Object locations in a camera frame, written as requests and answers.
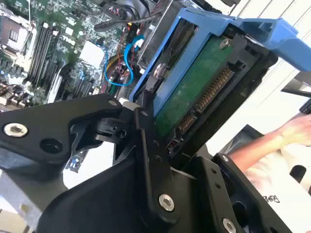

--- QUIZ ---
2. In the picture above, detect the black disk power wire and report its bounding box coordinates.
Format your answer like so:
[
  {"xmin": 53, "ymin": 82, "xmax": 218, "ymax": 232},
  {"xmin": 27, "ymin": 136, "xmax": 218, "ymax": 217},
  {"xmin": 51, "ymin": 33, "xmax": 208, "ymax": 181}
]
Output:
[{"xmin": 93, "ymin": 12, "xmax": 163, "ymax": 32}]

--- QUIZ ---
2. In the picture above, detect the person's bare hand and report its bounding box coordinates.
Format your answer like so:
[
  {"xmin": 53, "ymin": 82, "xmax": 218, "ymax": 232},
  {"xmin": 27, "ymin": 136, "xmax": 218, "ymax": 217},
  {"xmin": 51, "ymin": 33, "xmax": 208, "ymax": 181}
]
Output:
[{"xmin": 279, "ymin": 113, "xmax": 311, "ymax": 146}]

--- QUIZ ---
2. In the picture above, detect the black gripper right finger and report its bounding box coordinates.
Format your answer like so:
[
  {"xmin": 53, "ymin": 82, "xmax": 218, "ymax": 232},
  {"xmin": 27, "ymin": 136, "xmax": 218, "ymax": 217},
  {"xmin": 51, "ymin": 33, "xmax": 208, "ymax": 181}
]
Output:
[{"xmin": 189, "ymin": 153, "xmax": 292, "ymax": 233}]

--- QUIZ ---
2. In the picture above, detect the hard disk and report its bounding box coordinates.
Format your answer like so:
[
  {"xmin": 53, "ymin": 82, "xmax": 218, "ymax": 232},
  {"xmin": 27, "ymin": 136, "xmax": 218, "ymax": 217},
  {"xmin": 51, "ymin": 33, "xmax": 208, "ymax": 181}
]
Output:
[{"xmin": 128, "ymin": 7, "xmax": 311, "ymax": 158}]

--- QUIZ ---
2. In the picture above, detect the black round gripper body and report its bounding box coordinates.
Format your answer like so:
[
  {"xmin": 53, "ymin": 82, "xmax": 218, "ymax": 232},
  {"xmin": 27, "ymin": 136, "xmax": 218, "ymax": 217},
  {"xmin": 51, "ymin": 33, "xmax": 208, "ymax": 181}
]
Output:
[{"xmin": 36, "ymin": 157, "xmax": 214, "ymax": 233}]

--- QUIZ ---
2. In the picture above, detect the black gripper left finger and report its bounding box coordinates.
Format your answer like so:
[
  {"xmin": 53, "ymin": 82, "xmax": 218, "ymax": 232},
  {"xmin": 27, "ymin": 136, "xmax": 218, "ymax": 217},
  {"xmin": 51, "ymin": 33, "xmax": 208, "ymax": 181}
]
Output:
[{"xmin": 0, "ymin": 89, "xmax": 182, "ymax": 224}]

